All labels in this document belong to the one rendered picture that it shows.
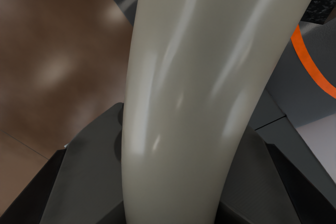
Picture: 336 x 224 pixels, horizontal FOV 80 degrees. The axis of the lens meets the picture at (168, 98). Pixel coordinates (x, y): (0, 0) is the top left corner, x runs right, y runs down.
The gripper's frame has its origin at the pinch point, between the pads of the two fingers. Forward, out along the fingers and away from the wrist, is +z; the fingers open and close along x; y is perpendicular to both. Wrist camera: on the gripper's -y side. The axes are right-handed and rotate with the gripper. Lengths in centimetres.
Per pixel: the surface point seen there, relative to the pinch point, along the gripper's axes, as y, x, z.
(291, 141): 37, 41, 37
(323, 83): 41, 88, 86
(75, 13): 5, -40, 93
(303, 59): 27, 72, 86
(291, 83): 41, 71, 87
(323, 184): 38, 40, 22
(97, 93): 50, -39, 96
